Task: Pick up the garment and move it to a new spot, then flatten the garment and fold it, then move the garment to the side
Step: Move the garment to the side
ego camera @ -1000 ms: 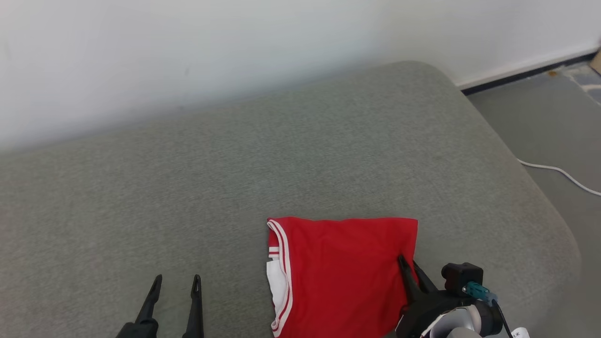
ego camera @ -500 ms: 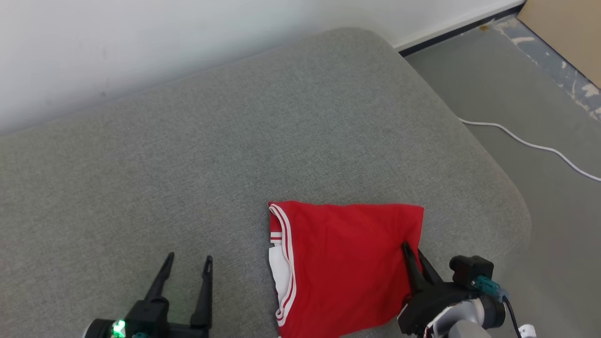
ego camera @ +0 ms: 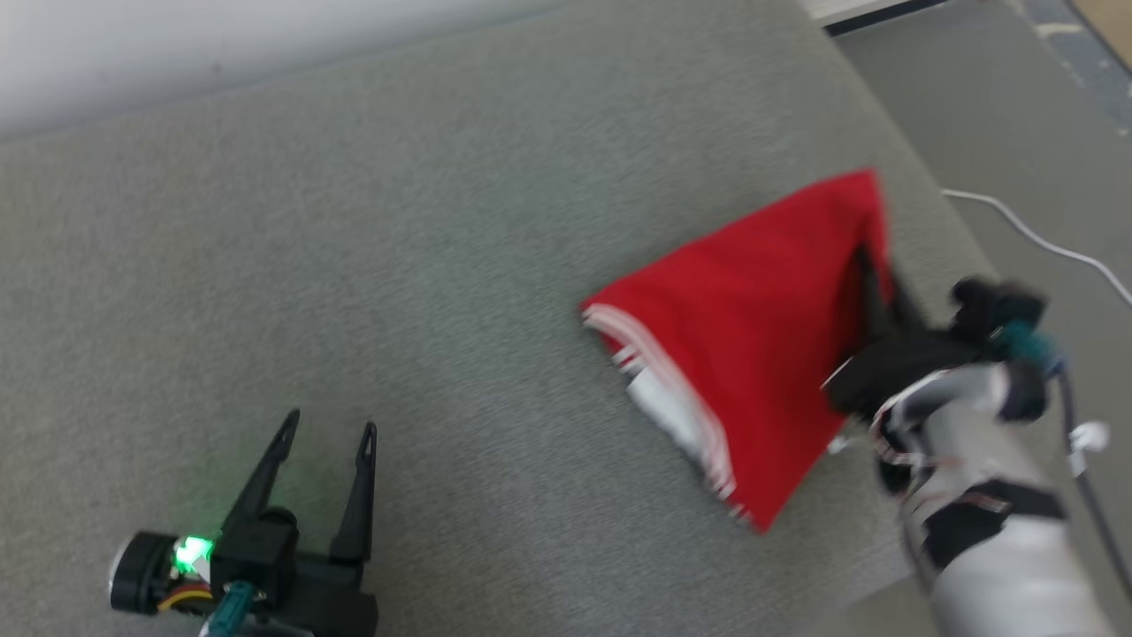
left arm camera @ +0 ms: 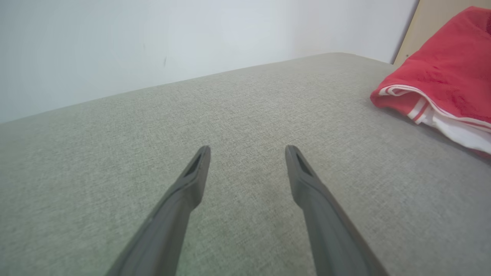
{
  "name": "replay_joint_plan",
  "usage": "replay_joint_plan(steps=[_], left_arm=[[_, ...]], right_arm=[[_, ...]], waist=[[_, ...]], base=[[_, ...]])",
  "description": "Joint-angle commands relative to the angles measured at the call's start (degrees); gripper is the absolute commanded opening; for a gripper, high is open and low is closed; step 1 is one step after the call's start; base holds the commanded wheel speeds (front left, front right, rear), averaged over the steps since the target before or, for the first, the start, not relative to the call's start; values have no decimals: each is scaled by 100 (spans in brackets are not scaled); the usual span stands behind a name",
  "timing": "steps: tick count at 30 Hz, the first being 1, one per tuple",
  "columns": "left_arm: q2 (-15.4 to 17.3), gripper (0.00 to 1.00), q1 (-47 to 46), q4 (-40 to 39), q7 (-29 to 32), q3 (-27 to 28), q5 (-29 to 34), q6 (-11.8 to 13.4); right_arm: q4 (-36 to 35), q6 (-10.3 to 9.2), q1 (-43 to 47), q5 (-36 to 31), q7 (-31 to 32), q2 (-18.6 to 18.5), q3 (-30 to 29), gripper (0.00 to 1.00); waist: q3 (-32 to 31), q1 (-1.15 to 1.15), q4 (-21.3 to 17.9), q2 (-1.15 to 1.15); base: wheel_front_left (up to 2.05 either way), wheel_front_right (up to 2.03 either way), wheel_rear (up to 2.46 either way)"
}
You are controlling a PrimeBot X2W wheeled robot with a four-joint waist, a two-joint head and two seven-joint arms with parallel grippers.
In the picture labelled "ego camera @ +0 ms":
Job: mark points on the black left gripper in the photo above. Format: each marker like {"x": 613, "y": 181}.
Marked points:
{"x": 340, "y": 597}

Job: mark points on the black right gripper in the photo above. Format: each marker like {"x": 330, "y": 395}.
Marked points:
{"x": 902, "y": 363}

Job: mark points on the red Bulls 23 jersey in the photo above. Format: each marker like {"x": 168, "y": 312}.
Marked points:
{"x": 743, "y": 310}

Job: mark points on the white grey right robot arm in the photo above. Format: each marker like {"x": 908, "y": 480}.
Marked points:
{"x": 999, "y": 548}

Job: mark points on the dark skirting board strip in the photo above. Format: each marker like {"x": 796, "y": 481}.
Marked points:
{"x": 875, "y": 18}

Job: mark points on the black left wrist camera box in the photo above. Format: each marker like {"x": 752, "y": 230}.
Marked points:
{"x": 261, "y": 548}

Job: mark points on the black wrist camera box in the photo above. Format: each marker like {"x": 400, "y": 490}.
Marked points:
{"x": 995, "y": 305}
{"x": 261, "y": 548}

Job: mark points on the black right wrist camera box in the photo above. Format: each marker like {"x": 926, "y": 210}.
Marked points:
{"x": 995, "y": 305}

